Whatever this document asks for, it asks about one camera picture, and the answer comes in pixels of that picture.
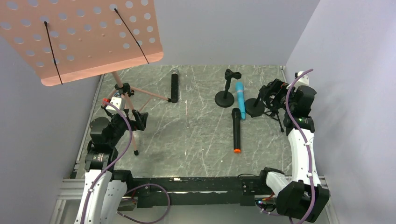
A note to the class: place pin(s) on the black round-base mic stand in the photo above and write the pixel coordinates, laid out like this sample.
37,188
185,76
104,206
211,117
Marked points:
224,98

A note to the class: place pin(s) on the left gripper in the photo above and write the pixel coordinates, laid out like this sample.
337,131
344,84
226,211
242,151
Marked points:
136,118

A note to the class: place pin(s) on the black microphone silver grille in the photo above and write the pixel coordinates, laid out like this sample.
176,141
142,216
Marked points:
174,85

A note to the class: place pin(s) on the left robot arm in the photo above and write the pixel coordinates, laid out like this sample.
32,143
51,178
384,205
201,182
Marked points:
104,186

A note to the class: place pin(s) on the black microphone orange end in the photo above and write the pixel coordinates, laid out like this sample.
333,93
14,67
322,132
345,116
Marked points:
236,117

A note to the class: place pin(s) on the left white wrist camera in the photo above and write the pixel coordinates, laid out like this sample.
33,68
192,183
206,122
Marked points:
117,100

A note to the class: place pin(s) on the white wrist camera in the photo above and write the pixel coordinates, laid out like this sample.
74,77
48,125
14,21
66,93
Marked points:
117,100
303,81

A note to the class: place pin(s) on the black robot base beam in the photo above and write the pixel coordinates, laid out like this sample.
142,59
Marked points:
162,191

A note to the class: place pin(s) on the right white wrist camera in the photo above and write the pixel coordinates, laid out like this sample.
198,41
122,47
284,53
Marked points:
303,81

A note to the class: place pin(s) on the blue microphone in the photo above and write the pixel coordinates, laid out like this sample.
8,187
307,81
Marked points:
241,102

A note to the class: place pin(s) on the black shock mount tripod stand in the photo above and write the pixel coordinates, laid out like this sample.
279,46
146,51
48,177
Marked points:
273,112

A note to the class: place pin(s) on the pink perforated music stand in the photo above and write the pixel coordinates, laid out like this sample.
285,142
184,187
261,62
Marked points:
50,46

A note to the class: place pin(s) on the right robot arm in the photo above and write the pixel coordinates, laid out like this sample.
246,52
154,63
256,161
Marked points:
302,196

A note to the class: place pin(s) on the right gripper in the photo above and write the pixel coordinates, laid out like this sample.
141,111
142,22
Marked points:
269,94

